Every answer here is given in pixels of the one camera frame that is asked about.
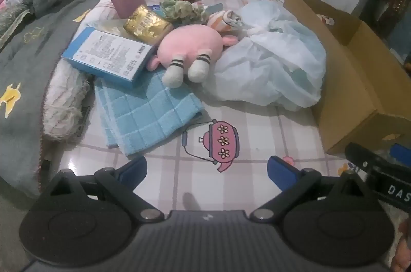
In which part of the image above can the gold foil packet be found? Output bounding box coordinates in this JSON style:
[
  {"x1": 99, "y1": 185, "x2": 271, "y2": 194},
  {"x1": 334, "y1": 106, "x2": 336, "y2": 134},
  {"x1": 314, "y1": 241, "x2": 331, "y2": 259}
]
[{"x1": 124, "y1": 5, "x2": 174, "y2": 44}]

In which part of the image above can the plaid printed tablecloth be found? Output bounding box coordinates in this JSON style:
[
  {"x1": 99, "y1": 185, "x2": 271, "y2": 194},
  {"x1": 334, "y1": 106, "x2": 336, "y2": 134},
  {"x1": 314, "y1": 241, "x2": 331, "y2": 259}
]
[{"x1": 61, "y1": 0, "x2": 354, "y2": 215}]

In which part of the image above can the blue carton with white label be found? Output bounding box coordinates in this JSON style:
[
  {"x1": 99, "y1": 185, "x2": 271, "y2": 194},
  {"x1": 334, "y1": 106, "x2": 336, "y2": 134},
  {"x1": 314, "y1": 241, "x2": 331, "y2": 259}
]
[{"x1": 61, "y1": 27, "x2": 154, "y2": 90}]

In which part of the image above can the pink plush toy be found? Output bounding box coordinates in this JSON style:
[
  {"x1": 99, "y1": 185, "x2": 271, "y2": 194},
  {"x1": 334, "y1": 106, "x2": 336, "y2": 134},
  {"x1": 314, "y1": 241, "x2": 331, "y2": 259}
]
[{"x1": 146, "y1": 25, "x2": 240, "y2": 89}]

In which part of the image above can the grey bedsheet with yellow print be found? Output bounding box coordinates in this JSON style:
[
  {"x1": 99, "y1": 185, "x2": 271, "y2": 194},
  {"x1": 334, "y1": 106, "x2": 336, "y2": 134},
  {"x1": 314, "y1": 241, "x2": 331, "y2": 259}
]
[{"x1": 0, "y1": 0, "x2": 129, "y2": 199}]

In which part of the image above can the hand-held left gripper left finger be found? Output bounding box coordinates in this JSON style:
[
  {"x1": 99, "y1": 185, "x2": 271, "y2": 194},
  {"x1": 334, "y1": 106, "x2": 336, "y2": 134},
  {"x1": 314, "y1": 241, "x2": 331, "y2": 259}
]
[{"x1": 42, "y1": 156, "x2": 165, "y2": 224}]

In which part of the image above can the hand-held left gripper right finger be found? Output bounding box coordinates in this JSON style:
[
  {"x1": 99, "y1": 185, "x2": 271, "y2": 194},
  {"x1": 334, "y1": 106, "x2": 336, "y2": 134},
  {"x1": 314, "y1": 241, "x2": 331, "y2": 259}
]
[{"x1": 250, "y1": 156, "x2": 372, "y2": 223}]

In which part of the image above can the large brown cardboard box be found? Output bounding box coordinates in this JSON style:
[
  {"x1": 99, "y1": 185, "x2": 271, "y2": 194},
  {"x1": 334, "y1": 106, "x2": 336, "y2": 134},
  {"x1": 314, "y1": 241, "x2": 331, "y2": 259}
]
[{"x1": 283, "y1": 0, "x2": 411, "y2": 155}]

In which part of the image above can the light blue checked towel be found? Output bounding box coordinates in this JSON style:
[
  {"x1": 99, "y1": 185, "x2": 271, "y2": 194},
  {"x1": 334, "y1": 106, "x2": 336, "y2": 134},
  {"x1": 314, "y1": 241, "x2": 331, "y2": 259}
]
[{"x1": 94, "y1": 68, "x2": 206, "y2": 157}]

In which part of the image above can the white frayed mattress pad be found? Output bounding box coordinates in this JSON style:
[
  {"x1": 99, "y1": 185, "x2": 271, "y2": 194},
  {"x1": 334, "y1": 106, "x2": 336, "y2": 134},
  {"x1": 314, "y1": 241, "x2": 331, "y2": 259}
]
[{"x1": 42, "y1": 0, "x2": 175, "y2": 142}]

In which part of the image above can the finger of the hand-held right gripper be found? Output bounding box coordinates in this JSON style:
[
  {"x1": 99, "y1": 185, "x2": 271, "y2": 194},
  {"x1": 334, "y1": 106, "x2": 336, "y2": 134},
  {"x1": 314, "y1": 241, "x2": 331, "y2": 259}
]
[
  {"x1": 389, "y1": 144, "x2": 411, "y2": 163},
  {"x1": 345, "y1": 142, "x2": 411, "y2": 172}
]

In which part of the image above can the green white knitted scrunchie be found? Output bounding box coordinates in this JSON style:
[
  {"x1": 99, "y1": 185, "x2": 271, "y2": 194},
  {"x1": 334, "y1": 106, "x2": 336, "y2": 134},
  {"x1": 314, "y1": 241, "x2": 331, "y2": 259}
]
[{"x1": 160, "y1": 0, "x2": 209, "y2": 25}]

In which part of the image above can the white plastic bag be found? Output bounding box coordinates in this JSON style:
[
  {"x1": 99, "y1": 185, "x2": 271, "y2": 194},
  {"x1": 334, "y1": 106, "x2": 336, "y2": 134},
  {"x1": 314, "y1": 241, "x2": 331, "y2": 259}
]
[{"x1": 202, "y1": 0, "x2": 326, "y2": 112}]

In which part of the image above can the person's right hand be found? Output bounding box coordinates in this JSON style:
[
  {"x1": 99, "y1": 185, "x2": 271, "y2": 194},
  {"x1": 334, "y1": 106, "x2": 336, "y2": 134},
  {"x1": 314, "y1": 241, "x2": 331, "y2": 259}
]
[{"x1": 390, "y1": 216, "x2": 411, "y2": 272}]

